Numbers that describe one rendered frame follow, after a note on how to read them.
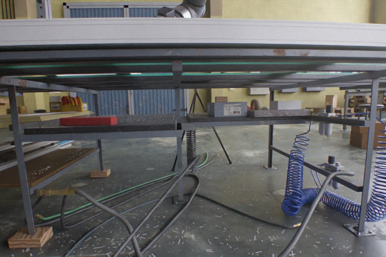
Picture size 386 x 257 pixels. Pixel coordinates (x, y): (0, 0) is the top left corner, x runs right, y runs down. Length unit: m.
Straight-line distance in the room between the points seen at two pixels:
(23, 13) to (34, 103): 2.78
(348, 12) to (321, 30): 9.32
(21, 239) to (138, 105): 6.21
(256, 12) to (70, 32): 7.81
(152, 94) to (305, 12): 6.20
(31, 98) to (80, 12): 3.20
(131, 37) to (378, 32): 0.78
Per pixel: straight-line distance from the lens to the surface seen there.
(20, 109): 2.22
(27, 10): 8.67
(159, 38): 0.64
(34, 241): 1.36
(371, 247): 1.37
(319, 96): 8.92
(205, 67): 0.89
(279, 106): 1.49
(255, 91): 7.49
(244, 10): 8.17
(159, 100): 7.13
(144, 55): 0.65
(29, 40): 0.75
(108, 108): 7.48
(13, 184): 1.40
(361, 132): 3.70
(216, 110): 1.37
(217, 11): 7.49
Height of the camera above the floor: 0.69
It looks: 7 degrees down
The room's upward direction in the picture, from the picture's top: 1 degrees counter-clockwise
